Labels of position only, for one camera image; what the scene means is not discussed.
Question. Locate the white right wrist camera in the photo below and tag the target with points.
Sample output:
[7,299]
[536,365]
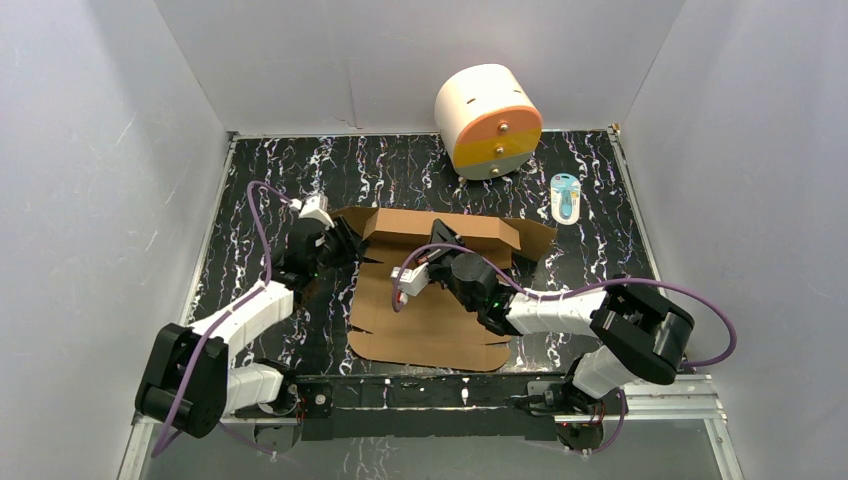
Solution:
[407,283]

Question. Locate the aluminium frame rail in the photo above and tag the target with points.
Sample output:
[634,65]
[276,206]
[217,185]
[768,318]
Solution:
[453,427]

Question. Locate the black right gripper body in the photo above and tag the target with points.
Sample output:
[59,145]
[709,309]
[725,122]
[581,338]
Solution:
[441,269]

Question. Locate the blue white packaged item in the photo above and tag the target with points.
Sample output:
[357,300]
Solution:
[565,191]

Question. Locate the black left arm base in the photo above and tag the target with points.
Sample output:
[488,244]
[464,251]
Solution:
[278,391]

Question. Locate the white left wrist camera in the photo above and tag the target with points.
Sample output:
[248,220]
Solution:
[313,207]

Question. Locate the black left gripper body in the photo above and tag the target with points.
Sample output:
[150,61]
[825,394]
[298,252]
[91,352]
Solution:
[337,240]

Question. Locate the white orange yellow cylinder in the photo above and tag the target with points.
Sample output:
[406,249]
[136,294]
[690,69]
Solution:
[487,123]

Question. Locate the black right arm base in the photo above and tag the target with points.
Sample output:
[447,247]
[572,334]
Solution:
[544,398]

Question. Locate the brown cardboard box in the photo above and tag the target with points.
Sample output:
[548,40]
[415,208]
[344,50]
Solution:
[432,329]

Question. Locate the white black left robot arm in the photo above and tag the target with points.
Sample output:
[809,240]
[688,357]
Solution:
[188,382]

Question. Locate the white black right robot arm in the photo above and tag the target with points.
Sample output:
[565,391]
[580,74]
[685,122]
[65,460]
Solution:
[642,333]

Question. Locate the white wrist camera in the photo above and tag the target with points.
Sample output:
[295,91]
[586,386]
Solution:
[313,207]
[407,283]

